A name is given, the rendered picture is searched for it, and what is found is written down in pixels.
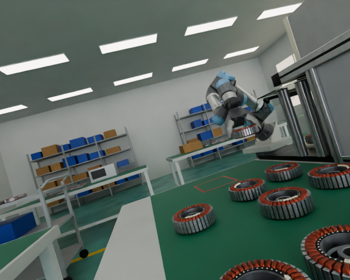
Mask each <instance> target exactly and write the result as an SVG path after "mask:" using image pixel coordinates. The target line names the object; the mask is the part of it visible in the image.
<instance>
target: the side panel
mask: <svg viewBox="0 0 350 280"><path fill-rule="evenodd" d="M306 75H307V78H308V82H309V85H310V88H311V91H312V94H313V97H314V100H315V103H316V106H317V109H318V113H319V116H320V118H321V121H322V124H323V128H324V131H325V133H326V137H327V140H328V143H329V146H330V149H331V152H332V155H333V158H334V162H335V163H336V164H337V163H350V50H348V51H346V52H344V53H342V54H340V55H338V56H336V57H334V58H332V59H330V60H328V61H326V62H324V63H322V64H320V65H318V66H316V67H314V68H311V69H310V70H307V71H306Z"/></svg>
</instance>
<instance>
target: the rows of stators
mask: <svg viewBox="0 0 350 280"><path fill-rule="evenodd" d="M301 251H302V254H303V258H304V261H305V263H306V267H307V270H308V273H309V275H310V276H311V277H312V279H313V280H350V225H348V224H344V227H343V226H342V225H341V224H338V225H336V226H334V225H331V226H329V227H324V228H319V229H317V230H315V231H313V232H311V233H309V234H308V235H307V236H306V237H304V240H302V243H301ZM337 255H338V258H333V257H334V256H337ZM253 262H254V264H253ZM253 262H252V260H251V261H247V264H246V262H242V263H240V264H238V265H236V266H234V267H232V268H231V269H229V270H228V271H227V272H225V273H224V275H223V276H221V278H220V280H311V279H310V278H308V276H307V275H306V274H305V273H304V272H302V270H300V269H299V268H296V267H295V266H293V265H291V264H290V265H289V264H288V263H286V262H281V261H278V260H273V259H267V260H266V259H260V262H259V260H258V259H255V260H254V261H253Z"/></svg>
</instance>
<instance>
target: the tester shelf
mask: <svg viewBox="0 0 350 280"><path fill-rule="evenodd" d="M348 50H350V30H348V31H346V32H344V33H343V34H341V35H340V36H338V37H336V38H335V39H333V40H331V41H330V42H328V43H326V44H325V45H323V46H321V47H319V48H318V49H316V50H315V51H313V52H311V53H310V54H308V55H306V56H305V57H303V58H301V59H300V60H298V61H296V62H294V63H293V64H292V65H290V66H288V67H287V68H285V69H283V70H281V71H280V72H278V73H276V74H275V75H273V76H272V77H271V79H272V82H273V85H274V87H277V86H281V85H283V84H287V83H291V82H293V81H295V80H297V79H300V78H304V77H306V74H305V72H306V71H307V70H310V69H311V68H314V67H316V66H318V65H320V64H322V63H324V62H326V61H328V60H330V59H332V58H334V57H336V56H338V55H340V54H342V53H344V52H346V51H348Z"/></svg>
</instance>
